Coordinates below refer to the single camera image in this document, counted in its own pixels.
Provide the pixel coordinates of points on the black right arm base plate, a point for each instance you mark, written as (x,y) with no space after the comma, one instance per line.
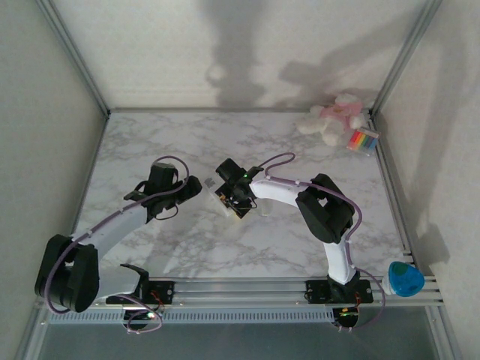
(317,290)

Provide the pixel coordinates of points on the aluminium frame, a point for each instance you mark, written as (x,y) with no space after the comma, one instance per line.
(240,292)

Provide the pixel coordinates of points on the rainbow coloured chalk box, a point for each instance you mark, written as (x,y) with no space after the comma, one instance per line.
(362,140)

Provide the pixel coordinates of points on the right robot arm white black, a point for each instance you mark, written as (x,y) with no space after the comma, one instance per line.
(277,191)

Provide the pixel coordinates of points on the white pink plush toy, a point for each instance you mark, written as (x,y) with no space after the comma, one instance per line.
(330,120)

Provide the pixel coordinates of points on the blue white plastic toy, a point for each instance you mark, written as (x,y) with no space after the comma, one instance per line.
(405,279)

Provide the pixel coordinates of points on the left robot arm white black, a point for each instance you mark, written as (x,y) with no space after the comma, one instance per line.
(112,228)

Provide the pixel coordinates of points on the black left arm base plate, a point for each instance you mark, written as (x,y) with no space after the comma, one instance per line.
(161,290)

